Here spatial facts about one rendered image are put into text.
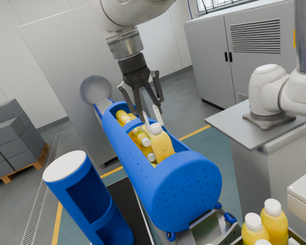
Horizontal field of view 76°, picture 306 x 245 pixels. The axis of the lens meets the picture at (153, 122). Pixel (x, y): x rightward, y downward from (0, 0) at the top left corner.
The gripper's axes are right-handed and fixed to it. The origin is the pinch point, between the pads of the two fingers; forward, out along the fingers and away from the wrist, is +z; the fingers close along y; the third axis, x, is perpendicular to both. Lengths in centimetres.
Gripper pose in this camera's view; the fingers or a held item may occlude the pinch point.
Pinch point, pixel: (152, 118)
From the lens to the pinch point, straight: 63.2
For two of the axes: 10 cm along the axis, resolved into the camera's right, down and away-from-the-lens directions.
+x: 3.8, 3.1, -8.7
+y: -8.7, 4.3, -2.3
